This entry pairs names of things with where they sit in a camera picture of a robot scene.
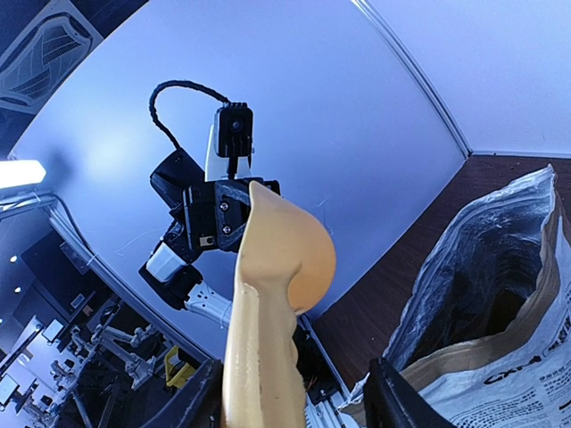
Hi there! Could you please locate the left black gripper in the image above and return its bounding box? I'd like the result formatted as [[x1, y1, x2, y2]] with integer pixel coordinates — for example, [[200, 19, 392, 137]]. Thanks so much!
[[182, 177, 281, 252]]

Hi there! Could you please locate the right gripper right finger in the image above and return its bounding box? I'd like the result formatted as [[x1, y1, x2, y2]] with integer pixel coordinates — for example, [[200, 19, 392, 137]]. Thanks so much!
[[364, 357, 454, 428]]

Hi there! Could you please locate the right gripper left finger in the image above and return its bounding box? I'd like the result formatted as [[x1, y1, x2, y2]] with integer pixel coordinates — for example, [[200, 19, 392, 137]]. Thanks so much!
[[165, 359, 223, 428]]

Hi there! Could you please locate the yellow plastic scoop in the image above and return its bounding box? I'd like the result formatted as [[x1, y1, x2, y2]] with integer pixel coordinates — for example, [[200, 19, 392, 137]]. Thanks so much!
[[221, 182, 336, 427]]

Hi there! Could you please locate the brown pet food bag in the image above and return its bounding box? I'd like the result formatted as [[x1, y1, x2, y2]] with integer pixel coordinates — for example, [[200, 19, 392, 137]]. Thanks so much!
[[340, 166, 570, 427]]

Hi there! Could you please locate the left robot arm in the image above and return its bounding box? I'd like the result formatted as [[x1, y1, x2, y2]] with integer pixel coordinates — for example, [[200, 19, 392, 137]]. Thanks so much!
[[138, 149, 281, 310]]

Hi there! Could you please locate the ceiling light strip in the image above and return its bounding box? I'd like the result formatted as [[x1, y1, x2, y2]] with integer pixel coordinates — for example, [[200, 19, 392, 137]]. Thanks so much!
[[0, 160, 46, 189]]

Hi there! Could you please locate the black braided cable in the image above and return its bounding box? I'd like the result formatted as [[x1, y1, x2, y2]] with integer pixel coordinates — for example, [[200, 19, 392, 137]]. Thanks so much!
[[149, 79, 231, 151]]

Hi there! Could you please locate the right aluminium frame post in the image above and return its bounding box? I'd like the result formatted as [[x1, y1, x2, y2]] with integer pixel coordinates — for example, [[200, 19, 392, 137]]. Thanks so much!
[[352, 0, 473, 160]]

